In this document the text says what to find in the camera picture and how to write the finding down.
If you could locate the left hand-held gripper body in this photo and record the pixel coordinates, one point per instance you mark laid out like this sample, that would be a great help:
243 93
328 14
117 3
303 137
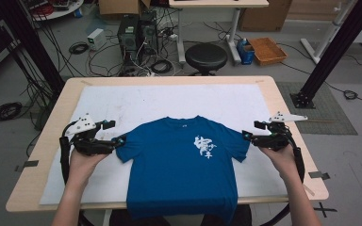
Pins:
88 146

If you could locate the white metal stand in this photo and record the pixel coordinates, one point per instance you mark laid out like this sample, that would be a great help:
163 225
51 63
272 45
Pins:
323 40

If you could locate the grey tape piece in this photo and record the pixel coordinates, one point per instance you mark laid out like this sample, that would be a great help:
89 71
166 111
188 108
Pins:
29 164
319 175

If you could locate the person's right hand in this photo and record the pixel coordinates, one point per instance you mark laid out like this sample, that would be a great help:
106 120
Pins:
284 163

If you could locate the black computer tower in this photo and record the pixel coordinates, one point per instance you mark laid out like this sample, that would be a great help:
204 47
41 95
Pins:
128 37
148 33

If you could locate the blue box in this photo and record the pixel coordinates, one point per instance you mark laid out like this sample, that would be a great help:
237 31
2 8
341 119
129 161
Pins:
245 51

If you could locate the round white table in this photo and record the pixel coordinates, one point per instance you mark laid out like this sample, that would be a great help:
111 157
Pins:
59 11

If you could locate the white desk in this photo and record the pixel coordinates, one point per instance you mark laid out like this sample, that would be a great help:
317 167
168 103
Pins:
220 3

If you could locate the person's left hand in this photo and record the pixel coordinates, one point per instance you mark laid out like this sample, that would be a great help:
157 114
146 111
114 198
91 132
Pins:
80 166

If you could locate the black frame post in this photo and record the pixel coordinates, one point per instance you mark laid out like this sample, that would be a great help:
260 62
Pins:
37 50
333 53

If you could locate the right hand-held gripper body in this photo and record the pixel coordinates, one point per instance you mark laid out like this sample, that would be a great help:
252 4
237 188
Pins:
273 141

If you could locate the black round stool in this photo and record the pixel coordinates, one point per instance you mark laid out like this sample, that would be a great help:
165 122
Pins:
206 57

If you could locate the blue t-shirt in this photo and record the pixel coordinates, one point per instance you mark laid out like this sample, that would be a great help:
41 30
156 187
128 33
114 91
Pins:
169 175

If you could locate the orange basket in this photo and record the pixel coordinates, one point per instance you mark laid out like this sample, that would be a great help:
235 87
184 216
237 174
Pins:
267 50

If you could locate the white table mat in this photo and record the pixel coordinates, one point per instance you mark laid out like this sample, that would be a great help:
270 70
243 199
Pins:
169 100

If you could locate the person's dark clothing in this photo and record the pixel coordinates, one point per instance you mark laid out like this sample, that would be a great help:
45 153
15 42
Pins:
226 218

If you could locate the white power supply box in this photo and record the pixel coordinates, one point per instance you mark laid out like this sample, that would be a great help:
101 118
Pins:
96 39

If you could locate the large cardboard box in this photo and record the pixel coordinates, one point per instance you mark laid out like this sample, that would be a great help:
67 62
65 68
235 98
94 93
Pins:
264 15

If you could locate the grey floor mat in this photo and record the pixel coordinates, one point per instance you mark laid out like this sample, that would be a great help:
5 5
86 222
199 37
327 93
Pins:
326 109

